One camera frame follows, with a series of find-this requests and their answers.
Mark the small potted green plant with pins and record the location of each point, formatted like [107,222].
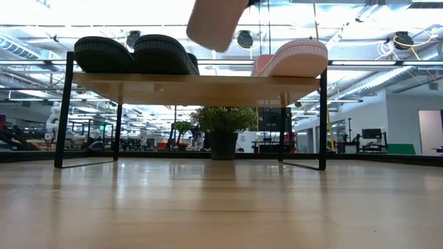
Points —
[225,119]

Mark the pink rubber slide sandal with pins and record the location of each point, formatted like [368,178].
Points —
[214,24]
[297,58]

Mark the black metal table frame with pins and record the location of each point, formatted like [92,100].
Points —
[380,159]

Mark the black rubber slide sandal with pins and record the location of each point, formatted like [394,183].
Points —
[162,55]
[104,55]

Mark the wooden shelf with black legs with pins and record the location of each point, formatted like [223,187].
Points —
[194,90]

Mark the white robot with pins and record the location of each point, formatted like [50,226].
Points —
[53,117]

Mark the black monitor on stand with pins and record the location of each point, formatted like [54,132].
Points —
[372,134]

